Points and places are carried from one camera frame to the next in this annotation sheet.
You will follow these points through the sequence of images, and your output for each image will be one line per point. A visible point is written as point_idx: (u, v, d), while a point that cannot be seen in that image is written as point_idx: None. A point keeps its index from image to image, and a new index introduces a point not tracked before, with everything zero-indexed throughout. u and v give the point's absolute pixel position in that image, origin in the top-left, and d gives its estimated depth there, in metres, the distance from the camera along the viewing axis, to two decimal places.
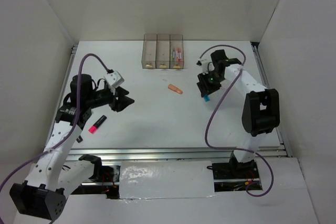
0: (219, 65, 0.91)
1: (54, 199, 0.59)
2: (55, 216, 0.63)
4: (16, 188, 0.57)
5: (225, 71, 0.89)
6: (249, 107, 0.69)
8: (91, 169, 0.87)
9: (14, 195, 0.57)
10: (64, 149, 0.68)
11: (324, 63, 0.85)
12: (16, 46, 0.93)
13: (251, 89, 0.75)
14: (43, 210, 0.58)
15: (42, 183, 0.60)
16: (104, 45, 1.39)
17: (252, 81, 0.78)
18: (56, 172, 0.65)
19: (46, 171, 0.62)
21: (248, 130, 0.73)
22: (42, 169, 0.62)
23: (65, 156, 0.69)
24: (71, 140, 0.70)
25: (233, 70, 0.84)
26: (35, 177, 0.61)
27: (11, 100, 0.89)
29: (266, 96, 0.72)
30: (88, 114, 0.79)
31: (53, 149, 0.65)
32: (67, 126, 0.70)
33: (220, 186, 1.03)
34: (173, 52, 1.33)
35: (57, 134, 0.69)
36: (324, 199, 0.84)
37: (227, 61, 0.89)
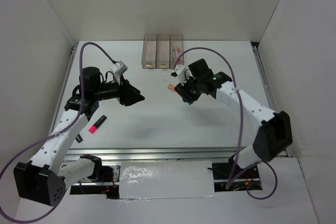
0: (207, 84, 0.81)
1: (54, 182, 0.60)
2: (54, 203, 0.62)
4: (19, 167, 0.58)
5: (216, 92, 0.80)
6: (266, 140, 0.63)
8: (91, 168, 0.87)
9: (18, 173, 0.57)
10: (70, 136, 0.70)
11: (324, 64, 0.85)
12: (16, 46, 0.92)
13: (260, 116, 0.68)
14: (43, 193, 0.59)
15: (45, 164, 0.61)
16: (104, 45, 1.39)
17: (255, 105, 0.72)
18: (60, 157, 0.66)
19: (51, 153, 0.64)
21: (262, 158, 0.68)
22: (47, 151, 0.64)
23: (71, 142, 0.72)
24: (77, 128, 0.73)
25: (229, 92, 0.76)
26: (40, 158, 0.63)
27: (11, 100, 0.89)
29: (276, 119, 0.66)
30: (95, 106, 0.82)
31: (60, 133, 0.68)
32: (74, 113, 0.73)
33: (220, 186, 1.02)
34: (173, 52, 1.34)
35: (65, 120, 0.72)
36: (324, 199, 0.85)
37: (214, 79, 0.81)
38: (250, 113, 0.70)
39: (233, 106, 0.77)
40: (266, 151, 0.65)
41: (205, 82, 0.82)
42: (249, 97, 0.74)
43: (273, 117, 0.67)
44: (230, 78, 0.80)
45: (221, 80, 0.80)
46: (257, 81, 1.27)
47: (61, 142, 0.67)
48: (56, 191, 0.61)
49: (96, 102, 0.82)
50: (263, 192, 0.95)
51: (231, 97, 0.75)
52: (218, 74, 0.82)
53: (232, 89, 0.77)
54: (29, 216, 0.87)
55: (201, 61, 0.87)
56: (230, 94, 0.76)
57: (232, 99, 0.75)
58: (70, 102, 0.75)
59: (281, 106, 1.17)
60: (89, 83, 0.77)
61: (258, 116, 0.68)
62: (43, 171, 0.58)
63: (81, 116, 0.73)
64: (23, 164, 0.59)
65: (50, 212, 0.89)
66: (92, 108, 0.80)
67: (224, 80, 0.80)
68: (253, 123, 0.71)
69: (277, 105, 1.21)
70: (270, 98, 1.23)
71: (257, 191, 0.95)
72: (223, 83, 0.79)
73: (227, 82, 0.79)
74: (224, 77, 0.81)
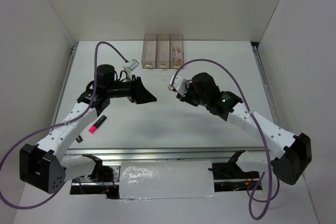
0: (217, 106, 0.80)
1: (55, 170, 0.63)
2: (52, 190, 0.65)
4: (25, 149, 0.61)
5: (227, 115, 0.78)
6: (291, 167, 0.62)
8: (90, 168, 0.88)
9: (23, 155, 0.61)
10: (79, 126, 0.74)
11: (324, 64, 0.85)
12: (15, 46, 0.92)
13: (281, 141, 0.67)
14: (43, 178, 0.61)
15: (51, 149, 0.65)
16: (104, 45, 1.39)
17: (273, 129, 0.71)
18: (66, 145, 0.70)
19: (58, 140, 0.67)
21: (284, 181, 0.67)
22: (54, 137, 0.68)
23: (78, 132, 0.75)
24: (86, 120, 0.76)
25: (244, 115, 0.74)
26: (47, 143, 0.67)
27: (11, 99, 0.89)
29: (295, 141, 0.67)
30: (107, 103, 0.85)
31: (69, 122, 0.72)
32: (85, 106, 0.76)
33: (220, 186, 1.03)
34: (173, 52, 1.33)
35: (75, 112, 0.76)
36: (323, 199, 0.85)
37: (224, 101, 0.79)
38: (270, 138, 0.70)
39: (249, 129, 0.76)
40: (290, 176, 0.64)
41: (214, 104, 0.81)
42: (264, 120, 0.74)
43: (294, 141, 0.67)
44: (240, 99, 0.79)
45: (231, 102, 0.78)
46: (257, 81, 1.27)
47: (69, 131, 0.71)
48: (55, 179, 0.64)
49: (108, 99, 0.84)
50: (263, 192, 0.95)
51: (246, 120, 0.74)
52: (226, 95, 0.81)
53: (245, 112, 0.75)
54: (29, 216, 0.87)
55: (208, 78, 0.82)
56: (244, 117, 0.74)
57: (248, 124, 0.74)
58: (83, 96, 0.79)
59: (281, 106, 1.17)
60: (103, 80, 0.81)
61: (278, 141, 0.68)
62: (46, 156, 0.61)
63: (91, 109, 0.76)
64: (29, 147, 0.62)
65: (50, 212, 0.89)
66: (103, 105, 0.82)
67: (234, 103, 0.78)
68: (273, 149, 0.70)
69: (277, 105, 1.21)
70: (270, 98, 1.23)
71: (258, 191, 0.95)
72: (233, 105, 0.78)
73: (238, 104, 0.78)
74: (233, 99, 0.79)
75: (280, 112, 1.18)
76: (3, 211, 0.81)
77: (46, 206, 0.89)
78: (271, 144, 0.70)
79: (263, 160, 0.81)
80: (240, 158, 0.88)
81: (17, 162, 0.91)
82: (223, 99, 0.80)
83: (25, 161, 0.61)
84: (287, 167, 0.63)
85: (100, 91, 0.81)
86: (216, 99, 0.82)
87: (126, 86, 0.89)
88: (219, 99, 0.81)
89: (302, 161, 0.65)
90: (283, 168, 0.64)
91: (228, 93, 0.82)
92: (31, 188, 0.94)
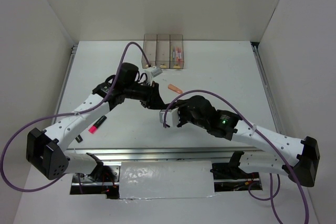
0: (219, 129, 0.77)
1: (56, 159, 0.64)
2: (53, 177, 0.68)
4: (32, 133, 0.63)
5: (232, 137, 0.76)
6: (308, 173, 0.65)
8: (90, 168, 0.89)
9: (30, 138, 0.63)
10: (88, 118, 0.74)
11: (324, 64, 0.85)
12: (16, 46, 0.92)
13: (292, 152, 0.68)
14: (45, 165, 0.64)
15: (56, 138, 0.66)
16: (104, 45, 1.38)
17: (280, 139, 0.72)
18: (72, 135, 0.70)
19: (64, 130, 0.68)
21: (303, 185, 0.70)
22: (62, 126, 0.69)
23: (86, 125, 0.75)
24: (96, 114, 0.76)
25: (248, 132, 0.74)
26: (54, 130, 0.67)
27: (11, 100, 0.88)
29: (307, 147, 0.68)
30: (121, 99, 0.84)
31: (79, 113, 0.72)
32: (99, 98, 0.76)
33: (220, 186, 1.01)
34: (173, 52, 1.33)
35: (88, 103, 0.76)
36: (323, 199, 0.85)
37: (224, 123, 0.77)
38: (280, 150, 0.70)
39: (256, 145, 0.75)
40: (310, 180, 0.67)
41: (216, 127, 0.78)
42: (268, 131, 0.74)
43: (303, 147, 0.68)
44: (238, 117, 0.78)
45: (231, 121, 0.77)
46: (256, 81, 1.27)
47: (77, 121, 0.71)
48: (58, 166, 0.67)
49: (123, 96, 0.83)
50: (264, 192, 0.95)
51: (252, 137, 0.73)
52: (224, 115, 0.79)
53: (249, 128, 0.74)
54: (29, 216, 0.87)
55: (205, 102, 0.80)
56: (250, 135, 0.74)
57: (255, 139, 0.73)
58: (99, 87, 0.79)
59: (281, 106, 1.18)
60: (124, 76, 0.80)
61: (289, 151, 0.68)
62: (50, 144, 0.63)
63: (104, 103, 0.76)
64: (37, 131, 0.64)
65: (50, 212, 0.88)
66: (116, 100, 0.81)
67: (234, 120, 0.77)
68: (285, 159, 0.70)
69: (277, 105, 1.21)
70: (270, 98, 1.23)
71: (258, 191, 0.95)
72: (234, 124, 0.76)
73: (238, 122, 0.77)
74: (232, 118, 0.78)
75: (280, 112, 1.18)
76: (3, 212, 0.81)
77: (46, 207, 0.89)
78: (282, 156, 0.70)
79: (273, 165, 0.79)
80: (242, 162, 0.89)
81: (18, 163, 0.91)
82: (222, 121, 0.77)
83: (32, 144, 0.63)
84: (306, 173, 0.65)
85: (117, 85, 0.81)
86: (216, 121, 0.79)
87: (144, 89, 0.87)
88: (218, 120, 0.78)
89: (316, 163, 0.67)
90: (303, 174, 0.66)
91: (224, 112, 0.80)
92: (31, 188, 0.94)
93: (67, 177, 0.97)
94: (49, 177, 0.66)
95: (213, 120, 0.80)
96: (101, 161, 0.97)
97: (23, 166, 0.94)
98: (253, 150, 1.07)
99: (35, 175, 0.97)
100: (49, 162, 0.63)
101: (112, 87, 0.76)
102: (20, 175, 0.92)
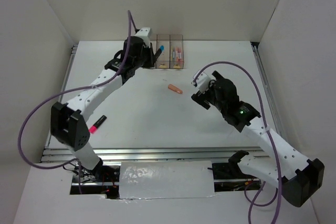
0: (234, 117, 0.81)
1: (81, 129, 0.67)
2: (77, 147, 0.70)
4: (55, 107, 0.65)
5: (243, 128, 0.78)
6: (298, 192, 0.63)
8: (92, 164, 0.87)
9: (54, 111, 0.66)
10: (104, 92, 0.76)
11: (324, 64, 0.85)
12: (16, 46, 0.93)
13: (294, 165, 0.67)
14: (71, 135, 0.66)
15: (78, 108, 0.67)
16: (104, 45, 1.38)
17: (287, 148, 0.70)
18: (91, 107, 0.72)
19: (85, 102, 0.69)
21: (290, 200, 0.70)
22: (82, 98, 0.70)
23: (104, 97, 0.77)
24: (112, 87, 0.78)
25: (260, 130, 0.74)
26: (75, 103, 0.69)
27: (11, 99, 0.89)
29: (311, 168, 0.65)
30: (132, 73, 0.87)
31: (96, 86, 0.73)
32: (112, 73, 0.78)
33: (219, 186, 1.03)
34: (173, 52, 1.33)
35: (102, 77, 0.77)
36: (323, 199, 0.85)
37: (242, 113, 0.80)
38: (282, 158, 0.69)
39: (261, 145, 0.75)
40: (298, 199, 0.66)
41: (232, 114, 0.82)
42: (279, 138, 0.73)
43: (307, 166, 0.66)
44: (256, 113, 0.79)
45: (249, 114, 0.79)
46: (256, 81, 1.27)
47: (95, 94, 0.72)
48: (81, 137, 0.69)
49: (133, 70, 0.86)
50: (264, 191, 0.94)
51: (261, 137, 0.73)
52: (244, 106, 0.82)
53: (262, 127, 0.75)
54: (29, 216, 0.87)
55: (231, 87, 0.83)
56: (260, 133, 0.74)
57: (263, 140, 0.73)
58: (110, 63, 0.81)
59: (280, 106, 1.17)
60: (134, 50, 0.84)
61: (291, 163, 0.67)
62: (74, 114, 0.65)
63: (117, 77, 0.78)
64: (59, 104, 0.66)
65: (50, 212, 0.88)
66: (127, 74, 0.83)
67: (252, 115, 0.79)
68: (284, 169, 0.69)
69: (277, 105, 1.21)
70: (270, 98, 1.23)
71: (258, 191, 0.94)
72: (250, 118, 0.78)
73: (255, 118, 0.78)
74: (251, 111, 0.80)
75: (280, 112, 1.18)
76: (3, 212, 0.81)
77: (46, 207, 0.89)
78: (282, 164, 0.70)
79: (270, 173, 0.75)
80: (242, 160, 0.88)
81: (18, 163, 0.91)
82: (240, 111, 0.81)
83: (55, 117, 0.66)
84: (296, 189, 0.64)
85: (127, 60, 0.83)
86: (234, 109, 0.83)
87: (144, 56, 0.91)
88: (237, 109, 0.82)
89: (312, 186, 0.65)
90: (292, 189, 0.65)
91: (245, 105, 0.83)
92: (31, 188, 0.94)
93: (67, 177, 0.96)
94: (73, 147, 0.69)
95: (232, 106, 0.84)
96: (101, 160, 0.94)
97: (23, 165, 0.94)
98: (254, 150, 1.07)
99: (35, 175, 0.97)
100: (74, 132, 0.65)
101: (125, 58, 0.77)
102: (21, 175, 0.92)
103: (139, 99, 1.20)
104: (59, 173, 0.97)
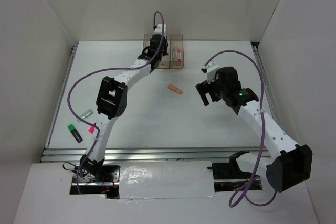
0: (232, 98, 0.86)
1: (123, 98, 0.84)
2: (116, 115, 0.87)
4: (106, 79, 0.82)
5: (239, 109, 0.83)
6: (282, 174, 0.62)
8: (99, 156, 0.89)
9: (104, 82, 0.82)
10: (139, 75, 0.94)
11: (323, 64, 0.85)
12: (16, 46, 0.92)
13: (281, 146, 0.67)
14: (115, 102, 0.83)
15: (123, 82, 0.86)
16: (104, 45, 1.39)
17: (278, 131, 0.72)
18: (129, 85, 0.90)
19: (127, 78, 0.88)
21: (273, 186, 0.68)
22: (124, 75, 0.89)
23: (137, 80, 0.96)
24: (144, 73, 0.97)
25: (254, 112, 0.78)
26: (120, 78, 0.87)
27: (11, 99, 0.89)
29: (298, 153, 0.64)
30: (157, 65, 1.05)
31: (135, 68, 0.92)
32: (145, 61, 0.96)
33: (220, 186, 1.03)
34: (173, 52, 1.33)
35: (137, 63, 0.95)
36: (323, 199, 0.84)
37: (241, 95, 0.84)
38: (271, 139, 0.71)
39: (255, 127, 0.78)
40: (279, 183, 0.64)
41: (231, 96, 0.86)
42: (272, 122, 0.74)
43: (294, 149, 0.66)
44: (256, 97, 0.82)
45: (248, 97, 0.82)
46: (256, 81, 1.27)
47: (134, 74, 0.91)
48: (121, 106, 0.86)
49: (158, 61, 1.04)
50: (264, 192, 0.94)
51: (254, 117, 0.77)
52: (244, 90, 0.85)
53: (256, 110, 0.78)
54: (28, 217, 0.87)
55: (232, 71, 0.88)
56: (253, 114, 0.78)
57: (255, 120, 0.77)
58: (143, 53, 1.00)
59: (280, 106, 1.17)
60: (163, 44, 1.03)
61: (277, 144, 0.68)
62: (121, 85, 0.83)
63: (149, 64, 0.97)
64: (109, 77, 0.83)
65: (49, 212, 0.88)
66: (155, 65, 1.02)
67: (250, 98, 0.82)
68: (272, 150, 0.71)
69: (277, 105, 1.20)
70: (270, 98, 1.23)
71: (258, 191, 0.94)
72: (248, 101, 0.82)
73: (253, 101, 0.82)
74: (251, 95, 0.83)
75: (280, 112, 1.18)
76: (2, 212, 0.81)
77: (46, 207, 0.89)
78: (270, 145, 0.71)
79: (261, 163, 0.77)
80: (241, 156, 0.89)
81: (17, 163, 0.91)
82: (240, 93, 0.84)
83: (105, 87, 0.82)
84: (278, 171, 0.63)
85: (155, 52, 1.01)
86: (234, 92, 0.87)
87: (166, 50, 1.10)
88: (237, 92, 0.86)
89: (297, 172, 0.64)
90: (276, 171, 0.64)
91: (247, 89, 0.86)
92: (31, 187, 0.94)
93: (67, 177, 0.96)
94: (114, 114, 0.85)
95: (233, 90, 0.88)
96: (103, 159, 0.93)
97: (23, 165, 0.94)
98: (253, 150, 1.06)
99: (34, 175, 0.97)
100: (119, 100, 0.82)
101: (158, 49, 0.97)
102: (20, 175, 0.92)
103: (140, 99, 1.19)
104: (59, 173, 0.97)
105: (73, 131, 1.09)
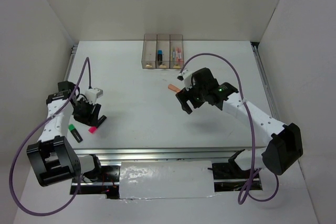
0: (213, 96, 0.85)
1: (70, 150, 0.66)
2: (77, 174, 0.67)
4: (31, 149, 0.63)
5: (222, 104, 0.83)
6: (277, 155, 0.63)
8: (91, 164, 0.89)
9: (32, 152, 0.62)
10: (64, 116, 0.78)
11: (323, 65, 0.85)
12: (16, 46, 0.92)
13: (270, 129, 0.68)
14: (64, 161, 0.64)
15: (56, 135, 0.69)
16: (104, 45, 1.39)
17: (263, 117, 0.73)
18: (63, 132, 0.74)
19: (56, 128, 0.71)
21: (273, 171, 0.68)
22: (51, 129, 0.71)
23: (66, 124, 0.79)
24: (69, 109, 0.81)
25: (237, 104, 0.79)
26: (48, 135, 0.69)
27: (11, 99, 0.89)
29: (287, 131, 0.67)
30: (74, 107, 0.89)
31: (55, 114, 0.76)
32: (60, 102, 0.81)
33: (220, 186, 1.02)
34: (173, 52, 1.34)
35: (54, 107, 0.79)
36: (324, 199, 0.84)
37: (220, 91, 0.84)
38: (260, 126, 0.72)
39: (243, 117, 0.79)
40: (279, 167, 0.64)
41: (211, 93, 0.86)
42: (256, 109, 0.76)
43: (283, 129, 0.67)
44: (235, 89, 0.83)
45: (228, 91, 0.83)
46: (256, 81, 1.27)
47: (60, 119, 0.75)
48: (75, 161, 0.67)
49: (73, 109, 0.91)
50: (264, 192, 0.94)
51: (239, 108, 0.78)
52: (223, 85, 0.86)
53: (239, 100, 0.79)
54: (29, 216, 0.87)
55: (205, 71, 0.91)
56: (237, 106, 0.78)
57: (240, 111, 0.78)
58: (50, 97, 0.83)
59: (281, 106, 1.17)
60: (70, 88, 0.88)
61: (267, 129, 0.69)
62: (55, 140, 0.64)
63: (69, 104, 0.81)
64: (33, 146, 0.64)
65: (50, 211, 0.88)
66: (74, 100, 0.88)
67: (230, 92, 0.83)
68: (263, 136, 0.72)
69: (277, 105, 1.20)
70: (270, 98, 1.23)
71: (258, 191, 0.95)
72: (229, 94, 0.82)
73: (233, 94, 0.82)
74: (230, 89, 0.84)
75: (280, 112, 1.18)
76: (3, 212, 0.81)
77: (47, 206, 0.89)
78: (260, 131, 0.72)
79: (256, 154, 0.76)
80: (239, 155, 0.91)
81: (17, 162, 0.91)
82: (219, 89, 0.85)
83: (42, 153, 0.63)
84: (274, 154, 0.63)
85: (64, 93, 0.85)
86: (214, 89, 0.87)
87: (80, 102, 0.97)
88: (216, 89, 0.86)
89: (291, 151, 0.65)
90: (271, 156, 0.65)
91: (224, 84, 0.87)
92: (31, 188, 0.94)
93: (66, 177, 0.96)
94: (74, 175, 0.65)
95: (211, 88, 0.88)
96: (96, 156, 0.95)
97: (23, 166, 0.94)
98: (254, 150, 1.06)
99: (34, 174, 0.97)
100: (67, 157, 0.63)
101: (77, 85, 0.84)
102: (21, 174, 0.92)
103: (139, 99, 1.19)
104: None
105: (73, 131, 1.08)
